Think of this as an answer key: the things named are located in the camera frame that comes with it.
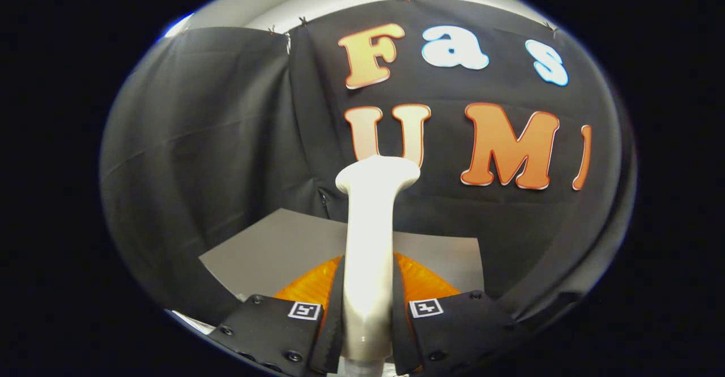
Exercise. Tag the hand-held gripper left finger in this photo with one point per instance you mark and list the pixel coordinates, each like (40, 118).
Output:
(272, 326)

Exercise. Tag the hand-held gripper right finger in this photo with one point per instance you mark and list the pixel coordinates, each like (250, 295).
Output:
(464, 326)

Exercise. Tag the white garment steamer head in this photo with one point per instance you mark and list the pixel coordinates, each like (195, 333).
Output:
(368, 252)

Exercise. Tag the grey drawer cabinet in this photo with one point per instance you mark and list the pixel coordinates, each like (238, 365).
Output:
(283, 247)

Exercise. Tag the row of black clips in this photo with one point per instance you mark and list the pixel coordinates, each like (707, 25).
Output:
(304, 21)

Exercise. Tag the narrow ceiling light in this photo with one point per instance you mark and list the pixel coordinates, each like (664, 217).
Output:
(177, 26)

